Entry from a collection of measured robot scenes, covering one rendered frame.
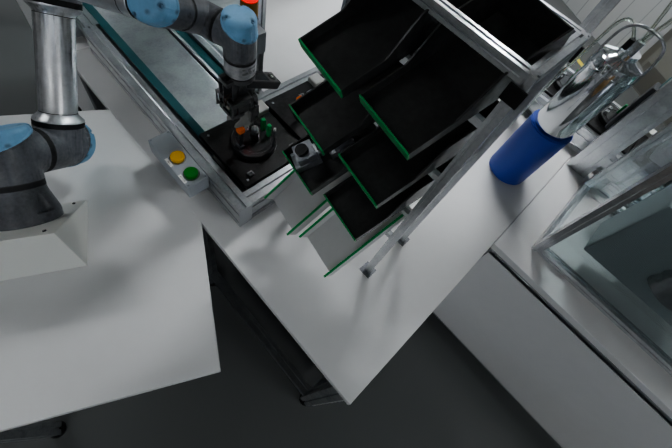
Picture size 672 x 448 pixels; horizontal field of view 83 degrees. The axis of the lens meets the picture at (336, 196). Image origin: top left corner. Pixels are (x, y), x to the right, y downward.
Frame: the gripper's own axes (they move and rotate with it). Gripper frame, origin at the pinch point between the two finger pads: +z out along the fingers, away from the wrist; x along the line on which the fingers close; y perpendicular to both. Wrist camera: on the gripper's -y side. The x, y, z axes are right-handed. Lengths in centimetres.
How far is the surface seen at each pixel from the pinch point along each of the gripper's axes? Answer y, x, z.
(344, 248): 2.5, 45.4, 4.3
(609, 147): -110, 81, 5
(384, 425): 0, 105, 109
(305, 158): 4.5, 27.3, -17.4
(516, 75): -6, 51, -56
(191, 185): 20.7, 1.8, 12.5
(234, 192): 12.4, 10.8, 12.5
